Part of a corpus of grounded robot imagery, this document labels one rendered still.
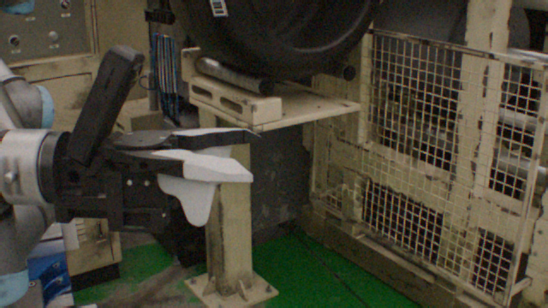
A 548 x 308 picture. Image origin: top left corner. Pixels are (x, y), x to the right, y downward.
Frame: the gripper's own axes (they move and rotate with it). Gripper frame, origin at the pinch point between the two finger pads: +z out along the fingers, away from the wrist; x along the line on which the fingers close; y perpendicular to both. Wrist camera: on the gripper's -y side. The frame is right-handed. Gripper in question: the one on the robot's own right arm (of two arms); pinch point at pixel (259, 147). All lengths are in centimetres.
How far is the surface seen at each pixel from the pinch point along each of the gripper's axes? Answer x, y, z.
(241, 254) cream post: -136, 70, -13
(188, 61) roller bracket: -113, -1, -26
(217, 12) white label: -79, -14, -13
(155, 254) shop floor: -166, 85, -53
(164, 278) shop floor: -148, 87, -45
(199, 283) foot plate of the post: -144, 86, -30
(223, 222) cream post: -130, 56, -19
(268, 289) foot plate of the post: -139, 86, -3
